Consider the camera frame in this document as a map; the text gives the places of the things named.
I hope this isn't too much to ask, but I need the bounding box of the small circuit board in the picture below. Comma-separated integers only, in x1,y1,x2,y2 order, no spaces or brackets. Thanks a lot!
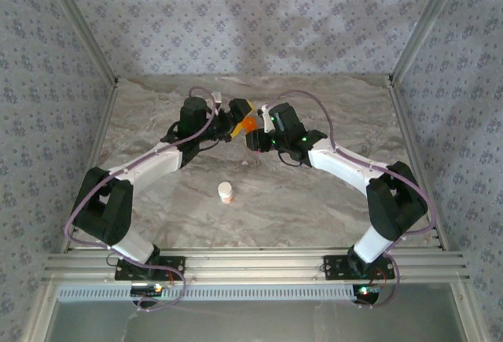
352,284,384,299
130,283,164,296

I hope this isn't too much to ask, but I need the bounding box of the grey sheet metal panel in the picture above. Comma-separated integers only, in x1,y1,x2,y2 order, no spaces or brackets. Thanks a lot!
46,298,468,342

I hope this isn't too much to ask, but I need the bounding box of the thin black right gripper cable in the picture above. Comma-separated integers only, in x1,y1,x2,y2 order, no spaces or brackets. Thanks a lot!
277,149,312,169

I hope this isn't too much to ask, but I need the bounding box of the aluminium table side rail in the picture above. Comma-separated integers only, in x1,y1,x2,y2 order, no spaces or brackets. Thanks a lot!
387,78,451,252
58,82,121,255

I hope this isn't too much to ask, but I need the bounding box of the aluminium mounting rail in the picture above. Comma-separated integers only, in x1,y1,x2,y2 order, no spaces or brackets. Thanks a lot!
42,248,472,285

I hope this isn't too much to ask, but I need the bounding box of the aluminium frame post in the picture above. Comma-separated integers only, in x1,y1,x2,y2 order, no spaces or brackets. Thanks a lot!
387,0,471,86
39,0,120,86

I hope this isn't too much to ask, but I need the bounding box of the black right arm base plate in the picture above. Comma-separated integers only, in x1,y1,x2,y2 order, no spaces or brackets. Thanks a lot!
323,254,396,281

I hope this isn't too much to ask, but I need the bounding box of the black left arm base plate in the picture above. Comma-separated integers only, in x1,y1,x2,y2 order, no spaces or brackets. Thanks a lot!
115,254,186,282

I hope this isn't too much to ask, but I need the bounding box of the grey slotted cable duct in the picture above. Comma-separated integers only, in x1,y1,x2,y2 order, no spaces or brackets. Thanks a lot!
57,283,357,303

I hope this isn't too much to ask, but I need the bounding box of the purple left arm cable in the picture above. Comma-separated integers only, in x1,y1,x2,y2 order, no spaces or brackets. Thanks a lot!
64,86,218,314

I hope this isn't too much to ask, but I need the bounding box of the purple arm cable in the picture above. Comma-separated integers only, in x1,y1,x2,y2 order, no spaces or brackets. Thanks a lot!
64,86,218,314
266,89,437,311

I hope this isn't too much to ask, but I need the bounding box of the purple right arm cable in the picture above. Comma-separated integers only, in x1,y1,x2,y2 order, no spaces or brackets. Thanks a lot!
266,89,437,311

